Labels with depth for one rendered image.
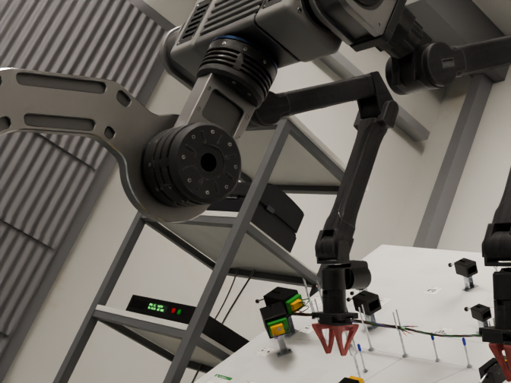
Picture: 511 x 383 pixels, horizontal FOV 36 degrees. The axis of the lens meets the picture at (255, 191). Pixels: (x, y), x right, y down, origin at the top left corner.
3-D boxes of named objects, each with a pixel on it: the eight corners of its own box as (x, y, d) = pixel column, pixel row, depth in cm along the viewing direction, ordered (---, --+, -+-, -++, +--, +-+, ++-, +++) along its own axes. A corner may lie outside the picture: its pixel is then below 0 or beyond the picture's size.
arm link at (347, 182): (357, 102, 206) (388, 95, 197) (372, 113, 209) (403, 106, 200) (306, 253, 192) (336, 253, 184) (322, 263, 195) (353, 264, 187)
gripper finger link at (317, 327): (332, 351, 195) (331, 312, 195) (352, 354, 189) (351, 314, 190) (311, 353, 191) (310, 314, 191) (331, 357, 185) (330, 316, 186)
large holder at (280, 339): (286, 331, 251) (274, 291, 247) (298, 356, 234) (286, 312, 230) (266, 338, 250) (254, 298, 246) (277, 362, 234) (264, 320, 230)
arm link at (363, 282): (314, 241, 193) (338, 240, 186) (349, 239, 200) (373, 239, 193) (315, 290, 193) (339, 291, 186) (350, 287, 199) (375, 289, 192)
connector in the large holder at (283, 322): (289, 329, 232) (285, 316, 230) (291, 333, 229) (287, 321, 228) (270, 335, 231) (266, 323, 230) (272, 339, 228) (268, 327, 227)
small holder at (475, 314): (474, 320, 227) (469, 297, 225) (496, 329, 219) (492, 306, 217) (461, 327, 225) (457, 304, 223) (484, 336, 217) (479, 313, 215)
